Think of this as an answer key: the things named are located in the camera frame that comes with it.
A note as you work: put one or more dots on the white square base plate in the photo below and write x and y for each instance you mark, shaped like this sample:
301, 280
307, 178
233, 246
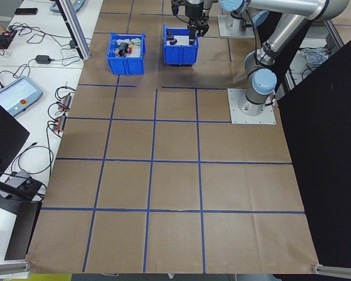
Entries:
237, 117
222, 29

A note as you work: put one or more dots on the black smartphone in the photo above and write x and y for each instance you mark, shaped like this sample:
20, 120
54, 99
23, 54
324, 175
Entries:
25, 11

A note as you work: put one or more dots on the silver white selector switch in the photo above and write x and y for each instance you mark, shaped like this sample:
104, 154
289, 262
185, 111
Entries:
128, 40

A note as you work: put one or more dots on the white contact block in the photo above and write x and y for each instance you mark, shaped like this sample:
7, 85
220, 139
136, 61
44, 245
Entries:
120, 40

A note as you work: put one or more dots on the dark maroon cylindrical capacitor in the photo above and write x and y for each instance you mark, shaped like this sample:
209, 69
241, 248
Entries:
174, 42

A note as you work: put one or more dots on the aluminium table edge profile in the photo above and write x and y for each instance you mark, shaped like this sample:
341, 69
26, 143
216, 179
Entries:
339, 269
8, 267

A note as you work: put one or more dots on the blue bin with buttons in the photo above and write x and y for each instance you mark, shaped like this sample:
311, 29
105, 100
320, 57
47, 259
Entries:
125, 65

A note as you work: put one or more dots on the black circuit board device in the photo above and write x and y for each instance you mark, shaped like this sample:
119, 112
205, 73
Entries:
4, 41

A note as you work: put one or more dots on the black frame cover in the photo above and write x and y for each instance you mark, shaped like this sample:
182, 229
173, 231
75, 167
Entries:
324, 146

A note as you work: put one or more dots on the aluminium post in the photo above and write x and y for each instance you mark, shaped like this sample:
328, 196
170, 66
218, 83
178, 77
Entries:
77, 35

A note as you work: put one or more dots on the aluminium frame bars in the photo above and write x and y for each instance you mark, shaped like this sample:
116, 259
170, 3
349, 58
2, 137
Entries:
335, 33

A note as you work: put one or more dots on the crumpled clear plastic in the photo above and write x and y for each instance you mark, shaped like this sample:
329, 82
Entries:
314, 57

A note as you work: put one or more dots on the green white push button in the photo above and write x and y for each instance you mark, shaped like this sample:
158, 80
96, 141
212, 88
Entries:
137, 41

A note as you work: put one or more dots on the blue bin with capacitors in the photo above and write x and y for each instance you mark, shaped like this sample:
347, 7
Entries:
180, 55

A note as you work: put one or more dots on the white foam liner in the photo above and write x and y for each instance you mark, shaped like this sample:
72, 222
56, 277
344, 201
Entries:
182, 40

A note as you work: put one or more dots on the black push button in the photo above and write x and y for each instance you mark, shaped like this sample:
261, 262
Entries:
120, 52

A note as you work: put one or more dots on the black monitor panel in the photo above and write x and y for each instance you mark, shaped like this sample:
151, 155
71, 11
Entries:
3, 137

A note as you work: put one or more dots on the red mushroom push button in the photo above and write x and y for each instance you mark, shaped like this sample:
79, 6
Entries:
129, 50

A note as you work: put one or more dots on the black flat stand plate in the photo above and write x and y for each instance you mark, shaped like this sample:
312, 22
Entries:
23, 234

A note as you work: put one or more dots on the black orange usb adapter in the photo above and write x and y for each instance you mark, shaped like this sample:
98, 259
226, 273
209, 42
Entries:
61, 124
65, 101

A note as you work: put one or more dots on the teal teach pendant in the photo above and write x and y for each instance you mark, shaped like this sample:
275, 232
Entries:
17, 93
78, 3

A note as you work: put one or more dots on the black power adapter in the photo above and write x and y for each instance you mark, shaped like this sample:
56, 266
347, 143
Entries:
72, 44
43, 59

